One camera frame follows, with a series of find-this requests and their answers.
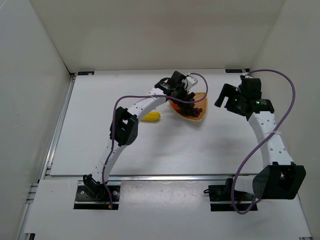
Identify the purple fake grape bunch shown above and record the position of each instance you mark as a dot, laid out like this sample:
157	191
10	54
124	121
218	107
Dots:
189	109

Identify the aluminium table frame rail front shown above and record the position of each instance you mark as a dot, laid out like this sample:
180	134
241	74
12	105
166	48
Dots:
159	177

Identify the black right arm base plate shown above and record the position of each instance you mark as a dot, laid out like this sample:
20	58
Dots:
221	201

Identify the yellow fake banana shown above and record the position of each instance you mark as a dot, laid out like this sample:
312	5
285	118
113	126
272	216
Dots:
151	117

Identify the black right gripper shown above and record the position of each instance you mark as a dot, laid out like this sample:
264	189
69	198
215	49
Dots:
230	99

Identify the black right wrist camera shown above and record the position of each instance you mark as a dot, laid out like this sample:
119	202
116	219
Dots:
262	105

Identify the woven triangular fruit bowl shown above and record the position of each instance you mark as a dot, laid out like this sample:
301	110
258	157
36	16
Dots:
202	99

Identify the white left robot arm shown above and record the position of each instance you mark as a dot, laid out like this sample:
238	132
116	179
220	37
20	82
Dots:
124	127

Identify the aluminium table frame rail left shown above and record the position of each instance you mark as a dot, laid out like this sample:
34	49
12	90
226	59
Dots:
47	162

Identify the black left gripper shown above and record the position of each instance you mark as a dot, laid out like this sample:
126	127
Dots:
183	97

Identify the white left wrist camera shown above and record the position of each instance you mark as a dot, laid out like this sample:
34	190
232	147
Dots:
190	82

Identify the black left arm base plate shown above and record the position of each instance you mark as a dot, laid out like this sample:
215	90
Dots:
84	201

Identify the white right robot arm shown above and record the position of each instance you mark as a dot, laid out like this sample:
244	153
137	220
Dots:
280	178

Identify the orange fake orange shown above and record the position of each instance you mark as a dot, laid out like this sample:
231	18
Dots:
175	106

